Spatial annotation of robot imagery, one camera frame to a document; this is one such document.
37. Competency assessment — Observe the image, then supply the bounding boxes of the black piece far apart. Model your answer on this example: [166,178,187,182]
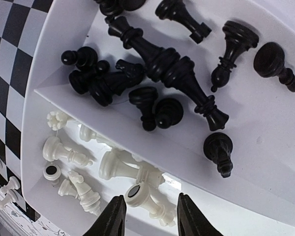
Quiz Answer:
[253,42,295,93]

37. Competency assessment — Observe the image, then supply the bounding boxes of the black grey chessboard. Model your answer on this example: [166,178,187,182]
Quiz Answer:
[0,0,55,221]

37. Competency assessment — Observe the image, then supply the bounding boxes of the white plastic tray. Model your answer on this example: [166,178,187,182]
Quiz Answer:
[21,0,295,236]

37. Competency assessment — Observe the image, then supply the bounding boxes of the black pawn apart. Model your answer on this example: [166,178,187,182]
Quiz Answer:
[211,20,260,92]

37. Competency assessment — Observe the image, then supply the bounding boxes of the black chess pieces pile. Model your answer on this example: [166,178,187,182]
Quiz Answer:
[60,0,235,178]

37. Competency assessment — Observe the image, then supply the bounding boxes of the floral table mat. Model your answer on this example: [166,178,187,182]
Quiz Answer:
[0,194,69,236]

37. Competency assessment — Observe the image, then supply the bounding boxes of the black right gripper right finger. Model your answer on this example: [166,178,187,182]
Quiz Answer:
[177,193,223,236]

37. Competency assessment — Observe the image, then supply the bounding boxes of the white chess pieces pile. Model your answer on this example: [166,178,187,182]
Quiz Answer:
[42,124,176,227]

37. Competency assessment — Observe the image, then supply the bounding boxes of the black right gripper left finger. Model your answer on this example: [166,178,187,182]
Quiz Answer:
[83,195,127,236]

